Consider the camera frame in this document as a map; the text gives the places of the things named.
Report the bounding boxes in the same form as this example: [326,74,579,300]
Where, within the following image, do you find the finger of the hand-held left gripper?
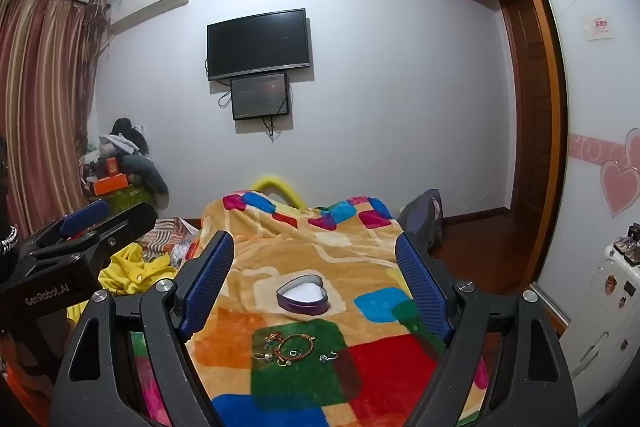
[20,199,112,258]
[30,202,157,269]

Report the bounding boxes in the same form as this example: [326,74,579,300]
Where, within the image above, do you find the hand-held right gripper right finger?
[395,231,576,427]

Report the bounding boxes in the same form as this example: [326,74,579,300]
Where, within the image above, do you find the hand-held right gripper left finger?
[52,231,236,427]

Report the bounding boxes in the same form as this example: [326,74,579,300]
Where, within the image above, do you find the purple heart-shaped tin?
[276,274,331,319]

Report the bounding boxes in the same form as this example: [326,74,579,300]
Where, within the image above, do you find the red gold beaded bracelet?
[265,331,317,365]

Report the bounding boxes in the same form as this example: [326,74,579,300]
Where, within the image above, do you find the green box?
[107,184,162,219]

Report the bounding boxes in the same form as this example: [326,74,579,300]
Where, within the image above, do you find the flat orange box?
[90,174,129,196]

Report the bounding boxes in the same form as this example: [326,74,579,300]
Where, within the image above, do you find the striped cloth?
[137,218,201,269]

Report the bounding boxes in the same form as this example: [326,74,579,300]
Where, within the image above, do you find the yellow cloth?
[65,242,177,324]

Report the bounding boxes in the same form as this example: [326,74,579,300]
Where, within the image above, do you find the dark bag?
[397,189,444,254]

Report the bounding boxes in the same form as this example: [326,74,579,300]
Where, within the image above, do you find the pile of clothes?
[77,117,170,208]

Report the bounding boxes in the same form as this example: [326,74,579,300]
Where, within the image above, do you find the orange cloth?
[0,332,62,427]

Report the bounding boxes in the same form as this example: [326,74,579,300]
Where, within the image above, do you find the colourful patchwork blanket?
[120,189,493,427]

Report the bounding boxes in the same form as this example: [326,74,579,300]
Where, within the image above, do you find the yellow foam tube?
[250,175,303,208]

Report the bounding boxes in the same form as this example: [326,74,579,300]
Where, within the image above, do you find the striped curtain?
[0,0,108,239]

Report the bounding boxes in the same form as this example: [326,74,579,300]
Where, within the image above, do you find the white suitcase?
[570,242,640,389]

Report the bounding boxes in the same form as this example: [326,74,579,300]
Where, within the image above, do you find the wooden door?
[500,0,547,219]

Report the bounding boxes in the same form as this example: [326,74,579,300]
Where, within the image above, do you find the pink heart sticker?
[600,129,640,220]

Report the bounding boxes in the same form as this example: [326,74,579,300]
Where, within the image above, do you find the white sliding wardrobe door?
[510,0,640,339]

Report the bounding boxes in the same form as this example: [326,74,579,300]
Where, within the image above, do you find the white paper notice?
[582,14,614,42]

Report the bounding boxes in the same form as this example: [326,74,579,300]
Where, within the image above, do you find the black white braided cord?
[0,227,20,256]

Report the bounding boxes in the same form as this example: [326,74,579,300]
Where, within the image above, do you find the small black wall monitor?
[230,73,291,121]

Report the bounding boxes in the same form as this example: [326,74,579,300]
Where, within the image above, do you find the black wall television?
[207,9,312,82]

